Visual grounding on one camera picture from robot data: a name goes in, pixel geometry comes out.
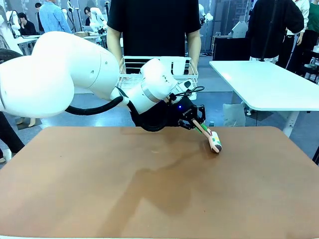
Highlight white plastic cutlery holder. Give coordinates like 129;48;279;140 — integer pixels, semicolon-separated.
172;58;191;76

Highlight bystander in light blue shirt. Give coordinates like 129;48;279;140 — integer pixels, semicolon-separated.
34;0;72;35

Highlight person right forearm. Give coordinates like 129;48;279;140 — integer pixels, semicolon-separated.
106;26;125;63

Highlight person left hand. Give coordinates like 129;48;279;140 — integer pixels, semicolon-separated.
188;57;200;76

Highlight bystander in black jacket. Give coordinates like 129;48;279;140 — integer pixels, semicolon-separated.
245;0;305;64

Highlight black corrugated cable hose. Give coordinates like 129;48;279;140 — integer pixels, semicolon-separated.
65;96;175;132

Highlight bystander with black hair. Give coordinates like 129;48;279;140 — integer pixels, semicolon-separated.
83;6;92;27

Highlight seated bystander in black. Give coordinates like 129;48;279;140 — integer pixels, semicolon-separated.
17;12;40;36

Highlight white table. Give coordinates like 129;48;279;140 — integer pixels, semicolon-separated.
208;60;319;138

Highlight bystander in green top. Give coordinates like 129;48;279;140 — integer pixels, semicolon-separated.
286;0;319;74

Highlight bystander leg dark trousers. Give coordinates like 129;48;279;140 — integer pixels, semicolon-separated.
0;111;26;164

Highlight thin black cable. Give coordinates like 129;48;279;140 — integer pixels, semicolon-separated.
170;86;205;102

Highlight person torso black t-shirt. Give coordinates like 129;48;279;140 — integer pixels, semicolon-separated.
107;0;202;58

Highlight person left forearm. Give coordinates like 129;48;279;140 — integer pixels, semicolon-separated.
184;31;202;66

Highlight grey white machine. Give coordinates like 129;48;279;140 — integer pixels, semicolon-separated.
228;20;248;38

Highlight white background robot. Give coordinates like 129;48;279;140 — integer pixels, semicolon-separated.
4;9;21;38
89;6;108;35
198;3;214;26

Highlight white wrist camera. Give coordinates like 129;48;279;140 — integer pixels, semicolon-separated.
177;80;193;92

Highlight white wire dish rack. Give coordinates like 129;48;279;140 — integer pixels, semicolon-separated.
116;55;199;95

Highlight bystander in white top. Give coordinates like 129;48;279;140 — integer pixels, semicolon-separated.
278;0;311;69

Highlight white green cylindrical object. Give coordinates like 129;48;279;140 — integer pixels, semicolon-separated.
191;119;224;153

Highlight black cabinet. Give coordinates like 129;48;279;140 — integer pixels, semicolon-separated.
212;35;252;61

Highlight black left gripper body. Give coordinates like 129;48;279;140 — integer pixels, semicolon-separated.
171;97;200;125

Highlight white bag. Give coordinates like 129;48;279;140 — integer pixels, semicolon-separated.
222;103;247;127

